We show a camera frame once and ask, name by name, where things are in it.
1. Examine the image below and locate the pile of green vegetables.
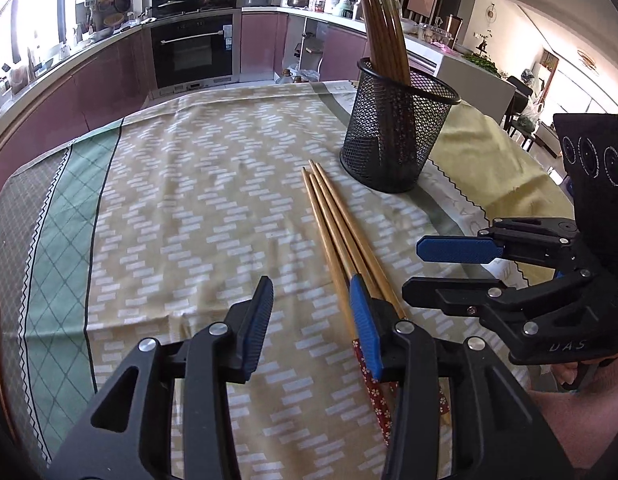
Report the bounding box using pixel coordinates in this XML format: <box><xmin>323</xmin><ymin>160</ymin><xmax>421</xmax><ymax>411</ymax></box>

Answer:
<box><xmin>464</xmin><ymin>52</ymin><xmax>502</xmax><ymax>77</ymax></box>

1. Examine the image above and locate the kitchen window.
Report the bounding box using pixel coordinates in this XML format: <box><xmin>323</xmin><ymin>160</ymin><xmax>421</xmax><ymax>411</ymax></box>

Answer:
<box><xmin>0</xmin><ymin>0</ymin><xmax>70</xmax><ymax>111</ymax></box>

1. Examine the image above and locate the black mesh utensil holder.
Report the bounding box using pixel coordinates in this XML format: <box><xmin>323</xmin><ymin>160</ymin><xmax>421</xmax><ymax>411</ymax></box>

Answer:
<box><xmin>339</xmin><ymin>56</ymin><xmax>462</xmax><ymax>195</ymax></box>

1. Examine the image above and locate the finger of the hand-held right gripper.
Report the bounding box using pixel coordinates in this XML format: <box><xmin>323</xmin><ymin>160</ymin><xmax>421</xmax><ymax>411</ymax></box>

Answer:
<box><xmin>401</xmin><ymin>269</ymin><xmax>618</xmax><ymax>367</ymax></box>
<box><xmin>416</xmin><ymin>216</ymin><xmax>582</xmax><ymax>265</ymax></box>

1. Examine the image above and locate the black dining chair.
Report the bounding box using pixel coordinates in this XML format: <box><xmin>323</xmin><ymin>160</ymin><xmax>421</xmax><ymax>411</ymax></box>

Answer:
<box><xmin>504</xmin><ymin>76</ymin><xmax>534</xmax><ymax>133</ymax></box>

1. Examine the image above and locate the white kitchen countertop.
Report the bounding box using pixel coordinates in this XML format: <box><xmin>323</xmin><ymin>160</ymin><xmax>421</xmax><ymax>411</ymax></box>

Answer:
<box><xmin>0</xmin><ymin>5</ymin><xmax>517</xmax><ymax>126</ymax></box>

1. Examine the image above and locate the black built-in oven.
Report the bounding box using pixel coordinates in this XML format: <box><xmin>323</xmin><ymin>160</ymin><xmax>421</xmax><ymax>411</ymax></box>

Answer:
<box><xmin>142</xmin><ymin>8</ymin><xmax>242</xmax><ymax>98</ymax></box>

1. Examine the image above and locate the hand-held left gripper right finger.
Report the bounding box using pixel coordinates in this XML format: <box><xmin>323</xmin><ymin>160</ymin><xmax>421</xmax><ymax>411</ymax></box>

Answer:
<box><xmin>349</xmin><ymin>274</ymin><xmax>574</xmax><ymax>480</ymax></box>

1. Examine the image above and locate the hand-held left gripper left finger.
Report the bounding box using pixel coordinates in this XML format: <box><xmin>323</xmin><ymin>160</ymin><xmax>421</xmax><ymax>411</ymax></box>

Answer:
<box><xmin>49</xmin><ymin>275</ymin><xmax>275</xmax><ymax>480</ymax></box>

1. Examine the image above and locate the person's right hand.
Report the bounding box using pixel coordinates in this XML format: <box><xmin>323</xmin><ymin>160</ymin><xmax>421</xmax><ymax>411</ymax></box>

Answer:
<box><xmin>550</xmin><ymin>360</ymin><xmax>590</xmax><ymax>390</ymax></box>

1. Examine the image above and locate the person's right forearm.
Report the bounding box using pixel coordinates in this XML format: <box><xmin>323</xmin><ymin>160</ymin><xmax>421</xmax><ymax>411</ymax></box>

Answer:
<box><xmin>530</xmin><ymin>357</ymin><xmax>618</xmax><ymax>480</ymax></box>

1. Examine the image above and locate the patterned tablecloth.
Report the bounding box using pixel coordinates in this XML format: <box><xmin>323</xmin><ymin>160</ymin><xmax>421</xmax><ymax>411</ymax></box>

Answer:
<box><xmin>0</xmin><ymin>80</ymin><xmax>574</xmax><ymax>480</ymax></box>

